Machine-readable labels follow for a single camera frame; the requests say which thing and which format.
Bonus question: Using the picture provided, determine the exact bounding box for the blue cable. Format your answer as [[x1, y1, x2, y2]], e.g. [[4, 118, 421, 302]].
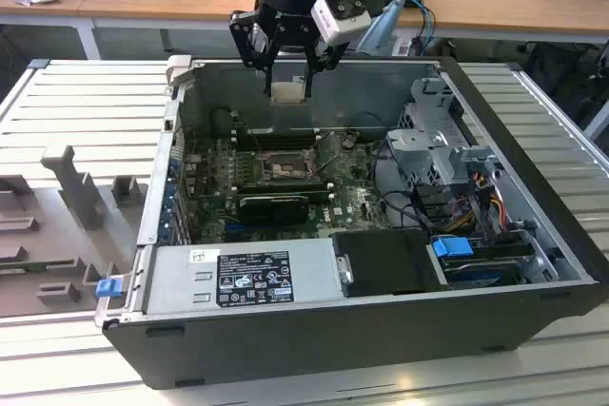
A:
[[403, 0, 437, 42]]

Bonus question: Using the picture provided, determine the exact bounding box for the metal socket cover frame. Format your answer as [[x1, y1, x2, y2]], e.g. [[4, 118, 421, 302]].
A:
[[311, 131, 343, 173]]

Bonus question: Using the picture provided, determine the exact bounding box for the black graphics card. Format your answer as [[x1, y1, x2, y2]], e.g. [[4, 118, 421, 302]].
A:
[[236, 194, 310, 225]]

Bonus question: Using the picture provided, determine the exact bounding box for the silver square CPU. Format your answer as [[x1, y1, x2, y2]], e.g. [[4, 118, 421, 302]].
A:
[[269, 81, 306, 106]]

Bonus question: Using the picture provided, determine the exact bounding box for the silver power supply unit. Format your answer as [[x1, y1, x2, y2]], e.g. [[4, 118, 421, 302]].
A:
[[141, 238, 344, 316]]

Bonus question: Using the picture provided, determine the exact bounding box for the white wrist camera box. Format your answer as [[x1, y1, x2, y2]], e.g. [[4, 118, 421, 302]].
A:
[[309, 0, 372, 42]]

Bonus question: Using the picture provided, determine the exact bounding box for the CPU socket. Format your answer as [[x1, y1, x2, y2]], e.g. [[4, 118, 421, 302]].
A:
[[256, 147, 319, 184]]

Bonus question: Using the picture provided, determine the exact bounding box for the black open PC case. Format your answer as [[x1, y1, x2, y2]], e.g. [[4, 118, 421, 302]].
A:
[[93, 54, 609, 391]]

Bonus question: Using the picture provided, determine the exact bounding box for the blue expansion slot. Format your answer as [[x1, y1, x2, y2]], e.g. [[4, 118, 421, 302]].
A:
[[222, 221, 261, 235]]

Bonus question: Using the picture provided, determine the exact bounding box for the grey metal drive cage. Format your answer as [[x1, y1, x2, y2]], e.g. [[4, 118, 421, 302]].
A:
[[383, 75, 508, 193]]

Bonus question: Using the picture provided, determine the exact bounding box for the blue plastic case latch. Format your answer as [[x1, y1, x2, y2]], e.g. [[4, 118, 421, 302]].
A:
[[95, 279, 121, 301]]

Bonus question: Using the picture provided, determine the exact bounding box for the grey case hinge bracket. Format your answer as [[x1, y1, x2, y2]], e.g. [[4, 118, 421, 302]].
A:
[[165, 54, 192, 89]]

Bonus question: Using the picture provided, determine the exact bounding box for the yellow red wire bundle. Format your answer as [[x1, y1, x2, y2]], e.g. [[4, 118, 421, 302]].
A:
[[446, 172, 508, 234]]

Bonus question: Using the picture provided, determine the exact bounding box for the black plastic shroud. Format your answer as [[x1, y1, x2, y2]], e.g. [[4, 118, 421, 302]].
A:
[[329, 228, 451, 299]]

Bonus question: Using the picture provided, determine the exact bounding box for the green RAM stick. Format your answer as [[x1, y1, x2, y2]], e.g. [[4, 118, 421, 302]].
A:
[[0, 261, 51, 277]]

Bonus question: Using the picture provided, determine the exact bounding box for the green motherboard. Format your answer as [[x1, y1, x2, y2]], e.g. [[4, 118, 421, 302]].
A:
[[178, 127, 405, 243]]

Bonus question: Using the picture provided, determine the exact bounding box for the black RAM slot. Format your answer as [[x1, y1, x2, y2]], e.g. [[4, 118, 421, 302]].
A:
[[235, 128, 319, 136], [235, 138, 319, 145], [237, 179, 332, 186], [237, 192, 332, 202], [235, 143, 319, 151], [237, 184, 332, 190], [235, 133, 319, 141], [237, 187, 332, 195]]

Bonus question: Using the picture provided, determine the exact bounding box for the black office chair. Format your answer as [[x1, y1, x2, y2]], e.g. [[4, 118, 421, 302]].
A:
[[516, 39, 609, 129]]

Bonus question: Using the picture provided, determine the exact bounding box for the grey parts rack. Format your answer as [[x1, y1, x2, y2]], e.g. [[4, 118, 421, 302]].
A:
[[0, 144, 153, 318]]

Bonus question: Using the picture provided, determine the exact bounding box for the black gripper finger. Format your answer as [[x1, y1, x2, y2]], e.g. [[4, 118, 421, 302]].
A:
[[303, 36, 351, 99], [229, 9, 280, 96]]

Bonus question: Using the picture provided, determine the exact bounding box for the thin wire locking lever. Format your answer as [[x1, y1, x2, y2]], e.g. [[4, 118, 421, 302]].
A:
[[249, 129, 268, 161], [317, 149, 344, 175]]

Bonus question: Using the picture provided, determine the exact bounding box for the hard disk in blue carrier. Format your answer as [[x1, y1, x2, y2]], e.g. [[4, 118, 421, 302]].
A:
[[425, 233, 537, 289]]

